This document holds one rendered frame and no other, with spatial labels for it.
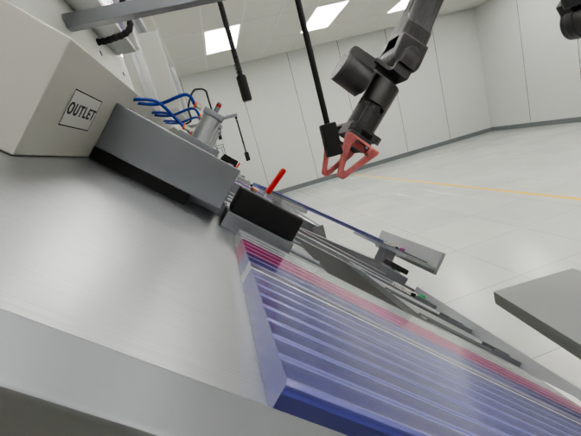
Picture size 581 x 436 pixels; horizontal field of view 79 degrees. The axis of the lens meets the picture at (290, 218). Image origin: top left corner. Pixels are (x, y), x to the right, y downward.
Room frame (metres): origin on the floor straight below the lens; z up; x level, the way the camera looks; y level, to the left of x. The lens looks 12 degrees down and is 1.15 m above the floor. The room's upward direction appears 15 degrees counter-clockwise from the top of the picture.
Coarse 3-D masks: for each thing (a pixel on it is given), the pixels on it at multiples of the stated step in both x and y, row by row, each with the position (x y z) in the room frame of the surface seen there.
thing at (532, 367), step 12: (420, 288) 0.77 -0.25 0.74; (432, 300) 0.71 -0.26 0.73; (444, 312) 0.66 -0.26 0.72; (456, 312) 0.64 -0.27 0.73; (468, 324) 0.60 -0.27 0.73; (480, 336) 0.56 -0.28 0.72; (492, 336) 0.54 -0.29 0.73; (504, 348) 0.51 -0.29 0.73; (528, 360) 0.47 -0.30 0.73; (528, 372) 0.46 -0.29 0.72; (540, 372) 0.44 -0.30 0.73; (552, 372) 0.43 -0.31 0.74; (552, 384) 0.42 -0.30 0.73; (564, 384) 0.41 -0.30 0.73; (576, 396) 0.39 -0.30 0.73
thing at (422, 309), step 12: (372, 276) 0.67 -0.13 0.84; (384, 288) 0.59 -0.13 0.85; (396, 288) 0.68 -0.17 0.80; (396, 300) 0.54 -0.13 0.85; (408, 300) 0.57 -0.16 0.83; (420, 300) 0.69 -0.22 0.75; (408, 312) 0.50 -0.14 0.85; (420, 312) 0.51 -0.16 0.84; (432, 312) 0.57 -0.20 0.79; (432, 324) 0.44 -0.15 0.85; (444, 324) 0.51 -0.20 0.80; (456, 324) 0.58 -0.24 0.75; (456, 336) 0.46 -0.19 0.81; (468, 336) 0.53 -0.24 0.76; (480, 348) 0.46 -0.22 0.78; (492, 348) 0.49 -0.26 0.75; (504, 360) 0.46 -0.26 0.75; (516, 360) 0.47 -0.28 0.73
